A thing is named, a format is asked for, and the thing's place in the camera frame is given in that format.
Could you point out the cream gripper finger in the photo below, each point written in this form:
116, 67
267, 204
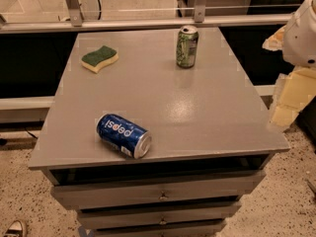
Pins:
293, 92
275, 41

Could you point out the green soda can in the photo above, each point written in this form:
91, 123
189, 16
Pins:
187, 45

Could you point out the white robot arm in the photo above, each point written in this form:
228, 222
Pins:
297, 42

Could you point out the blue Pepsi can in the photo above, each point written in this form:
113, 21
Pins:
124, 135

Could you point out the green and yellow sponge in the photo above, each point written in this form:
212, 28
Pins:
100, 58

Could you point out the middle grey drawer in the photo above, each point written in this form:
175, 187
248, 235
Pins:
158, 215

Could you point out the grey drawer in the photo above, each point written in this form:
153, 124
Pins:
168, 230
158, 215
147, 191

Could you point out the grey drawer cabinet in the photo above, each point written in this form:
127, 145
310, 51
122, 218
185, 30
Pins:
204, 120

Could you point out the bottom grey drawer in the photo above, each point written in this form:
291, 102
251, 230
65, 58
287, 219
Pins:
168, 230

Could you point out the top grey drawer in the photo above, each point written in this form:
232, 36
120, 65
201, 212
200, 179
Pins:
147, 191

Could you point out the white sneaker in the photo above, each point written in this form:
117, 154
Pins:
18, 228

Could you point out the metal railing frame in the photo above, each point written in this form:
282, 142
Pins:
52, 16

